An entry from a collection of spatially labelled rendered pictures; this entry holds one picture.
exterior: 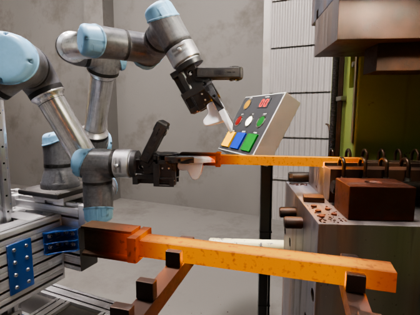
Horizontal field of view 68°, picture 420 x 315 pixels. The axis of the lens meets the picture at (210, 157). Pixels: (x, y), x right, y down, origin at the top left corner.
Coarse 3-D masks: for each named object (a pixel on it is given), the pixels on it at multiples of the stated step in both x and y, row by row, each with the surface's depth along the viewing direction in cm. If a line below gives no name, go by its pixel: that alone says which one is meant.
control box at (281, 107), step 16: (256, 96) 138; (272, 96) 124; (288, 96) 118; (240, 112) 144; (256, 112) 130; (272, 112) 118; (288, 112) 118; (240, 128) 136; (256, 128) 123; (272, 128) 117; (256, 144) 117; (272, 144) 118
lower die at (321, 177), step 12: (312, 168) 86; (324, 168) 75; (336, 168) 71; (348, 168) 71; (360, 168) 71; (372, 168) 71; (384, 168) 71; (396, 168) 71; (312, 180) 86; (324, 180) 74; (324, 192) 74
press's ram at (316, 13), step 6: (312, 0) 88; (318, 0) 82; (324, 0) 76; (330, 0) 72; (312, 6) 88; (318, 6) 82; (324, 6) 76; (312, 12) 88; (318, 12) 82; (312, 18) 88; (312, 24) 88
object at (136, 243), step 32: (96, 224) 45; (128, 224) 45; (96, 256) 44; (128, 256) 42; (160, 256) 41; (192, 256) 40; (224, 256) 39; (256, 256) 37; (288, 256) 37; (320, 256) 37; (384, 288) 34
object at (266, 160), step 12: (216, 156) 77; (228, 156) 78; (240, 156) 78; (252, 156) 77; (264, 156) 77; (276, 156) 77; (288, 156) 78; (300, 156) 78; (312, 156) 78; (324, 156) 79
